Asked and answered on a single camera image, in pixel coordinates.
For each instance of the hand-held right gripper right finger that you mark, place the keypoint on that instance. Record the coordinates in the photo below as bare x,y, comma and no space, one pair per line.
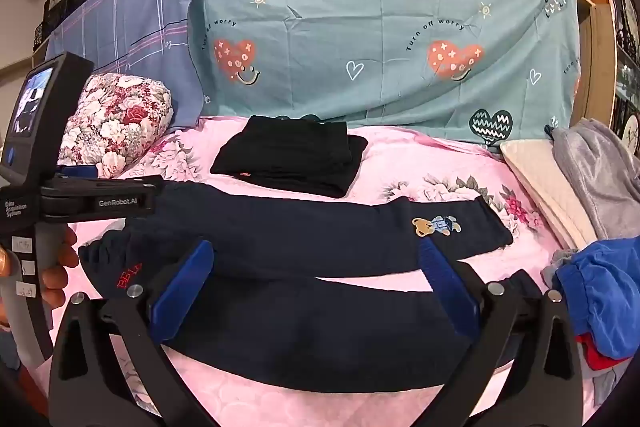
450,294

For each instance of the cream folded blanket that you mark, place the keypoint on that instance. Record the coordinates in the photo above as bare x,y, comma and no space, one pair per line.
545,187

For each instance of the blue garment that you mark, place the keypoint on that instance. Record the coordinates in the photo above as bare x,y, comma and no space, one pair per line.
605,287

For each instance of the red floral pillow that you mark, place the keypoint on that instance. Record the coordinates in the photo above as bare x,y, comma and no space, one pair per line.
115,122

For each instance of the teal heart-printed sheet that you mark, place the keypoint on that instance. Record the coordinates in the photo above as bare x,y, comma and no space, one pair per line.
350,32

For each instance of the grey fleece garment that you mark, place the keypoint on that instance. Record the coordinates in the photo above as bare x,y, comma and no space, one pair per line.
600,177

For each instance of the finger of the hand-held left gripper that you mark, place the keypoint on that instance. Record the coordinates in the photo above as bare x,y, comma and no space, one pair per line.
77,172
135,183

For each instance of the person's left hand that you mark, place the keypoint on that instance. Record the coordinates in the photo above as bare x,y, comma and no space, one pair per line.
57,267

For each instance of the pink floral bedsheet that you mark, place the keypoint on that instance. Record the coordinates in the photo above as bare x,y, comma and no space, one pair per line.
395,152

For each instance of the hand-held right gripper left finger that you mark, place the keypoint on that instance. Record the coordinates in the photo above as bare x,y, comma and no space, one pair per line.
182,292

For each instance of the folded black pants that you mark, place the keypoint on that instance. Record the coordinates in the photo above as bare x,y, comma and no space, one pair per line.
290,157

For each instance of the navy pants with bear embroidery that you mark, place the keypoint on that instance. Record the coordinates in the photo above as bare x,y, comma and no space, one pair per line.
300,237

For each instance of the red garment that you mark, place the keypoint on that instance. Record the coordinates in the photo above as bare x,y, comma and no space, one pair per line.
600,354

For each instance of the dark display shelf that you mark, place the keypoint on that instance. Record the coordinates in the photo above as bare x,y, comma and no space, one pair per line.
627,57

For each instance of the blue plaid sheet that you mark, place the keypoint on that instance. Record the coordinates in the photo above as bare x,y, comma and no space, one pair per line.
125,22

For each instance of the light grey garment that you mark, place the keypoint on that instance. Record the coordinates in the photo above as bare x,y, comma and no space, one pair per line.
560,264

